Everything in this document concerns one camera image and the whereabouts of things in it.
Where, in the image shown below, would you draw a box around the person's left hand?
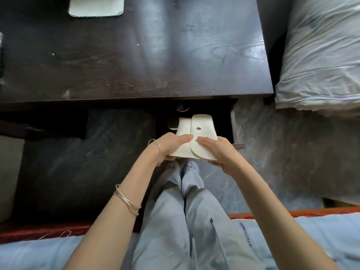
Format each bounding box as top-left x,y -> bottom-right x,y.
164,133 -> 195,162

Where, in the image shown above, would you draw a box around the person's right hand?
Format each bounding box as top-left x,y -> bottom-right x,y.
196,136 -> 240,170

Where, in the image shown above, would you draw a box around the white snap-button pouch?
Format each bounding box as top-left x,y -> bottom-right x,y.
169,114 -> 221,162

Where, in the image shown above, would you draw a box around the thin silver forearm bangle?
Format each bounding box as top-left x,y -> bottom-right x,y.
113,191 -> 140,216
115,184 -> 142,210

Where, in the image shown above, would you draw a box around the person's left forearm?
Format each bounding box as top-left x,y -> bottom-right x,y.
63,143 -> 169,270

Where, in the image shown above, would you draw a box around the person's right forearm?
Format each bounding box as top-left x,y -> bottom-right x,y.
225,159 -> 342,270

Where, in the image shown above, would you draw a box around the thin silver wrist bangle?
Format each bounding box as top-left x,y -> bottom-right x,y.
148,139 -> 163,167

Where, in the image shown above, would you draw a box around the person's patterned socks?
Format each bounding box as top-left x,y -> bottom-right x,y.
166,160 -> 203,182

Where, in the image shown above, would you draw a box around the open dark wooden drawer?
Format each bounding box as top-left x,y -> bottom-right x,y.
153,99 -> 246,150

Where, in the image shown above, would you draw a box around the person's light blue trousers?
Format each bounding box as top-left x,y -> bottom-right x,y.
131,163 -> 266,270

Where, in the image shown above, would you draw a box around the orange blanket edge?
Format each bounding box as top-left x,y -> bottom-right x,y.
0,206 -> 360,245

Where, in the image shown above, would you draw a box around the dark wooden desk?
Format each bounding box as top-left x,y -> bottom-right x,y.
0,0 -> 275,141

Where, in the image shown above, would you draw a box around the light blue bed sheet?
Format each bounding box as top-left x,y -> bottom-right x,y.
0,212 -> 360,270

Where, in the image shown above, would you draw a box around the light blue pillow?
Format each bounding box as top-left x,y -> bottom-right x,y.
275,0 -> 360,120

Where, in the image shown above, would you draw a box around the white rectangular pad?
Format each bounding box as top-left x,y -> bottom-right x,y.
69,0 -> 124,18

